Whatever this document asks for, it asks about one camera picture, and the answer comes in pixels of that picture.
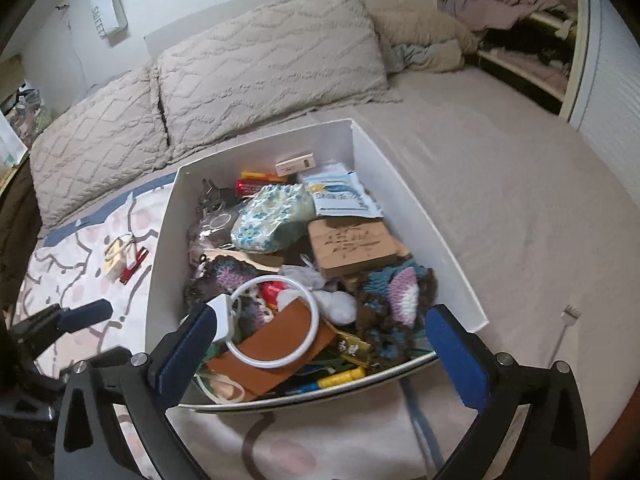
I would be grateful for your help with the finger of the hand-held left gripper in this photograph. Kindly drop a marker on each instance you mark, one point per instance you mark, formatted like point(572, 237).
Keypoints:
point(87, 315)

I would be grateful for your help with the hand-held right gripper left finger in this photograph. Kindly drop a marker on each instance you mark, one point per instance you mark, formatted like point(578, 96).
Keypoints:
point(187, 355)

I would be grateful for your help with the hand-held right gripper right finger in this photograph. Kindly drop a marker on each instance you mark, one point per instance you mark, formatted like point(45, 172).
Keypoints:
point(457, 360)

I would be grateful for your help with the blue and yellow stick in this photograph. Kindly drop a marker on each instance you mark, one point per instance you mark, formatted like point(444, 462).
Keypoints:
point(342, 376)

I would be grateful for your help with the blue and white packet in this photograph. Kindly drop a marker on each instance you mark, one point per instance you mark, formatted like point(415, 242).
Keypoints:
point(340, 195)

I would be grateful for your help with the white storage box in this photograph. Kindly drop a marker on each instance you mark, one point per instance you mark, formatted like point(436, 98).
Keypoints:
point(250, 152)

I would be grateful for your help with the small yellow box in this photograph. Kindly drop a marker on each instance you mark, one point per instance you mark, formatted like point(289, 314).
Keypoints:
point(114, 259)

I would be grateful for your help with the brown leather piece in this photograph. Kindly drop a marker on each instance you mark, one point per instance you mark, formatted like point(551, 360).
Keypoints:
point(270, 360)

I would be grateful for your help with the blue brown crochet piece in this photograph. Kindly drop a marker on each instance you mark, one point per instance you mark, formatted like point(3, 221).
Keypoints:
point(395, 305)

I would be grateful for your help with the purple crochet piece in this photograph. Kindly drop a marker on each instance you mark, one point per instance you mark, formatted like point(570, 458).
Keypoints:
point(220, 275)

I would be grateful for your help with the gold and black packet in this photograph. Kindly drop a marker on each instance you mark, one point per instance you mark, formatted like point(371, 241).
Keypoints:
point(352, 346)

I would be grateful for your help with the small metal fork tool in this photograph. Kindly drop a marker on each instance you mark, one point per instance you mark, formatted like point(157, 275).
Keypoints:
point(570, 316)

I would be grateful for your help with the round glass lens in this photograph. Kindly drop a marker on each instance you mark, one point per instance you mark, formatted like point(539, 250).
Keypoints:
point(216, 225)

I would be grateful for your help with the white cotton ball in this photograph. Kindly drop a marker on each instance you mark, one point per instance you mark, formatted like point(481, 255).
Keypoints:
point(335, 306)

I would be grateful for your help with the carved wooden box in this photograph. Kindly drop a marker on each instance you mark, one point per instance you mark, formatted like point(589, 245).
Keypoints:
point(350, 247)

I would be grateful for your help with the blue floral cloth pouch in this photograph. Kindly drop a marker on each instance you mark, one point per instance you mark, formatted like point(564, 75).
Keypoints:
point(272, 217)

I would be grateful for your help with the beige textured pillow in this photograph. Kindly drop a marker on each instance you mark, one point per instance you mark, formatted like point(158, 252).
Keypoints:
point(275, 65)
point(95, 145)

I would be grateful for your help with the red and orange box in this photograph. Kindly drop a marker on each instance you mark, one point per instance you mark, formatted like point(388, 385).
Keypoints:
point(260, 182)

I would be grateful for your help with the beige bed sheet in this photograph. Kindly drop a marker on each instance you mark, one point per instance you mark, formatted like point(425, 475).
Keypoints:
point(500, 160)

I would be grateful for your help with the small white box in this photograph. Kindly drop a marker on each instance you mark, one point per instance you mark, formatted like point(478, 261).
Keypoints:
point(295, 164)

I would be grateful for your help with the open closet shelf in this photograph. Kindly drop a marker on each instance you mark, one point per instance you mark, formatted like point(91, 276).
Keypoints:
point(570, 80)

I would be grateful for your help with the grey crumpled cloth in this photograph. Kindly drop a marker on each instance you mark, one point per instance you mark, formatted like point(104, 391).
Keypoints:
point(412, 57)

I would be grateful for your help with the white louvered door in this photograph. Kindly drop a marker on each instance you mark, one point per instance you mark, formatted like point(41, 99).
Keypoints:
point(615, 85)

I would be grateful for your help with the beige plush cushion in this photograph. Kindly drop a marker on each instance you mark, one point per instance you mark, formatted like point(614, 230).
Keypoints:
point(430, 30)

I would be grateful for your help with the pile of pink clothes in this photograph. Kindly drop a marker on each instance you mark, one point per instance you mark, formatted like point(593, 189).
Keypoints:
point(500, 0)

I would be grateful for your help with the white hanging wall sign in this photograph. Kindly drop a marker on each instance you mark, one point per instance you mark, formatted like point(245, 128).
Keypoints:
point(107, 12)

